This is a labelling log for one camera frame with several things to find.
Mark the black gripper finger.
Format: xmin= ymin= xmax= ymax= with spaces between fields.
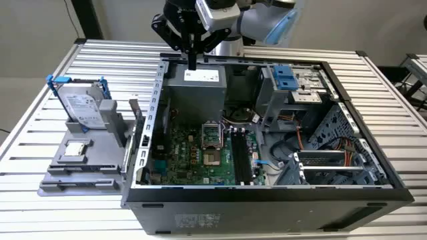
xmin=192 ymin=27 xmax=232 ymax=71
xmin=151 ymin=13 xmax=193 ymax=71

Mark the grey metal drive cage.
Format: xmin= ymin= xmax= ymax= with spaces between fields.
xmin=256 ymin=64 xmax=335 ymax=131

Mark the silver CPU chip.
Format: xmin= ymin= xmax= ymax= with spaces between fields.
xmin=64 ymin=141 xmax=89 ymax=157

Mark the grey power supply unit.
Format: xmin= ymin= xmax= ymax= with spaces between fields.
xmin=163 ymin=63 xmax=228 ymax=126

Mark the black looped cable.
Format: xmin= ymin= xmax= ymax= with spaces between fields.
xmin=269 ymin=138 xmax=297 ymax=171

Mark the black upright post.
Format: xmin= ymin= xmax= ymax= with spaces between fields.
xmin=71 ymin=0 xmax=104 ymax=41

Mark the metal socket cover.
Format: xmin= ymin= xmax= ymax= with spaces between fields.
xmin=200 ymin=121 xmax=224 ymax=150

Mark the blue expansion slot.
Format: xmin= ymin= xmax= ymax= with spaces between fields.
xmin=152 ymin=161 xmax=168 ymax=174

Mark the blue disk carrier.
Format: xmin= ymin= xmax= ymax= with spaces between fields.
xmin=44 ymin=74 xmax=111 ymax=133

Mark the grey parts rack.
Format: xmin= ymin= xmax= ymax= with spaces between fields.
xmin=36 ymin=99 xmax=136 ymax=197

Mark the blue drive latch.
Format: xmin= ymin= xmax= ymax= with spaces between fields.
xmin=271 ymin=64 xmax=295 ymax=91

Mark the black cooling fan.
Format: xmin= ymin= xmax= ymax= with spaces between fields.
xmin=223 ymin=104 xmax=259 ymax=125

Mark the metal slat side table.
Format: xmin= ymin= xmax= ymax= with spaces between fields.
xmin=395 ymin=53 xmax=427 ymax=111

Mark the black PC case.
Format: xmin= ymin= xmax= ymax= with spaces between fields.
xmin=119 ymin=52 xmax=415 ymax=236

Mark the orange wire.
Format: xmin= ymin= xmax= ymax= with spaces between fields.
xmin=295 ymin=126 xmax=305 ymax=151

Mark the metal disk bay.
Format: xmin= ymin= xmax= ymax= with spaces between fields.
xmin=276 ymin=149 xmax=380 ymax=186

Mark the green motherboard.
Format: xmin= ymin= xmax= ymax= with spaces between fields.
xmin=149 ymin=124 xmax=268 ymax=186

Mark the red yellow wire bundle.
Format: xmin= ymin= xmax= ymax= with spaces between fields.
xmin=335 ymin=138 xmax=355 ymax=167

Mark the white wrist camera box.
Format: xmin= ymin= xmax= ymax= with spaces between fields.
xmin=195 ymin=0 xmax=241 ymax=32

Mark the silver hard disk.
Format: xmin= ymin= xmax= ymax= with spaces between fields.
xmin=58 ymin=83 xmax=101 ymax=130

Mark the CPU socket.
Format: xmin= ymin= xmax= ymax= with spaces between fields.
xmin=201 ymin=148 xmax=223 ymax=167

